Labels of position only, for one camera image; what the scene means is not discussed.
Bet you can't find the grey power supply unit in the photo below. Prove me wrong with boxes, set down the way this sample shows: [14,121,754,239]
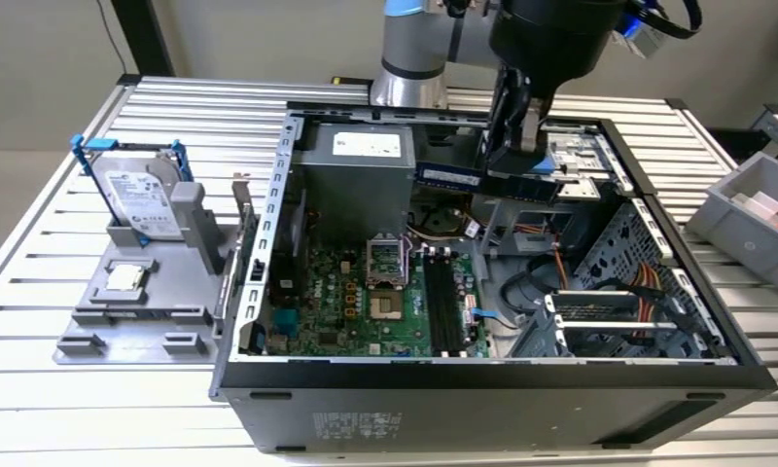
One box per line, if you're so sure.
[290,121,420,245]

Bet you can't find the black open PC case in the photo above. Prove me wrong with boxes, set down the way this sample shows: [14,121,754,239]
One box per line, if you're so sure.
[208,99,778,456]

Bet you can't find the black cable with blue tab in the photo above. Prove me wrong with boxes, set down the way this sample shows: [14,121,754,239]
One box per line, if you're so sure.
[466,307,533,328]

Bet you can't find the metal socket cover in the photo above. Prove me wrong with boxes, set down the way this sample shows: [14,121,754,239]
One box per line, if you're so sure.
[365,233,409,289]

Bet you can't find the white purple wire bundle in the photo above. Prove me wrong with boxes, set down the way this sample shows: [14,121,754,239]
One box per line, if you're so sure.
[402,223,478,244]

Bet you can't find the orange yellow power wires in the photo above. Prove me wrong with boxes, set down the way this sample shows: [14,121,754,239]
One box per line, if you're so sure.
[625,262,669,341]

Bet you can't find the thin orange wire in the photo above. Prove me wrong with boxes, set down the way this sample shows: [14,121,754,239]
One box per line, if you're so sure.
[550,244,570,293]

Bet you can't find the green motherboard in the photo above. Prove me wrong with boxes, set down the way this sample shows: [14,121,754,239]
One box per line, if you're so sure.
[258,242,494,360]

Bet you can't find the round black speaker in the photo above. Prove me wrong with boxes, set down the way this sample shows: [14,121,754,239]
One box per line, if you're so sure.
[422,206,469,240]

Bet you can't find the silver CPU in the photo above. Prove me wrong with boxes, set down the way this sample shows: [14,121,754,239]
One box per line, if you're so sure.
[101,266,150,294]

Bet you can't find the disk bay with perforated tray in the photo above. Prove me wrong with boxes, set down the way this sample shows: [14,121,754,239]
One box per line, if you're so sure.
[510,286,714,360]

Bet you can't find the graphics card with metal bracket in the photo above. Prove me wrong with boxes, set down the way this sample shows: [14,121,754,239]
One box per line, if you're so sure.
[212,173,261,340]

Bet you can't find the black metal frame post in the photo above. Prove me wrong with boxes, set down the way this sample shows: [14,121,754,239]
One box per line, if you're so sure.
[106,0,176,79]

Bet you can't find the black RAM slot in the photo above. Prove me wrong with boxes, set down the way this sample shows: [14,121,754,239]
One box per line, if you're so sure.
[429,251,450,356]
[422,251,442,356]
[437,251,458,356]

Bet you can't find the grey plastic bin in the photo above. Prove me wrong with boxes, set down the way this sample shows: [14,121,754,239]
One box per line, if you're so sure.
[685,150,778,292]

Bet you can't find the black camera cable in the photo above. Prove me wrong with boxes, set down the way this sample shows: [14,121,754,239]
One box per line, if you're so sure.
[621,0,704,43]

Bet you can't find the CPU socket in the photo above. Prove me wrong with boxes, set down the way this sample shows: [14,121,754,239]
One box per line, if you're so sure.
[365,287,409,323]

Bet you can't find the hard disk in blue carrier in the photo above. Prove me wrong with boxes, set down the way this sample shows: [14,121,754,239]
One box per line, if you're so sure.
[69,137,193,248]

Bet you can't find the thick black cable loop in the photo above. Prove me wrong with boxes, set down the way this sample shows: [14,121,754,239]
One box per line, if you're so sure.
[497,267,560,320]

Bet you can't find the small camera with blue plug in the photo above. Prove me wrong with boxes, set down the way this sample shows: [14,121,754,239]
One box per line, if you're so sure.
[612,18,666,59]

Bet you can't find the white block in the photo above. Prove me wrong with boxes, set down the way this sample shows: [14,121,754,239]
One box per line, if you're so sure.
[729,191,778,220]

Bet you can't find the RAM stick with black chips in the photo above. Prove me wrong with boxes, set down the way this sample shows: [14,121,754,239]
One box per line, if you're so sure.
[413,162,554,201]
[82,310,202,322]

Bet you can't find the grey parts rack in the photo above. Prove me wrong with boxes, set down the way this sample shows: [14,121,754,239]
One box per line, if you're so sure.
[50,182,252,367]

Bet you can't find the blue expansion slot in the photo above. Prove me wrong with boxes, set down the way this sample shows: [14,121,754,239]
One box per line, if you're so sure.
[270,308,301,338]

